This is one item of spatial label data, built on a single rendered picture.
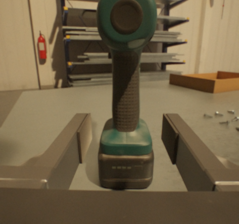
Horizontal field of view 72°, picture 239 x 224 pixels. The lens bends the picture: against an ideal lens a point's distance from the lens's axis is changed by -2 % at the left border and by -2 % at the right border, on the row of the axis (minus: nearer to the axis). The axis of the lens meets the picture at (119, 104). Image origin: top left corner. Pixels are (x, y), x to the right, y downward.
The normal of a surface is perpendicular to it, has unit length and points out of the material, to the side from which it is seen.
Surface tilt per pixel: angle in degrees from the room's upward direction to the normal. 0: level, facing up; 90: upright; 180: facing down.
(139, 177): 90
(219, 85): 90
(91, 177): 0
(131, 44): 127
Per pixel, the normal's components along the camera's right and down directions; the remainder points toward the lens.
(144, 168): 0.06, 0.28
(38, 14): 0.34, 0.26
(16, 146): 0.00, -0.96
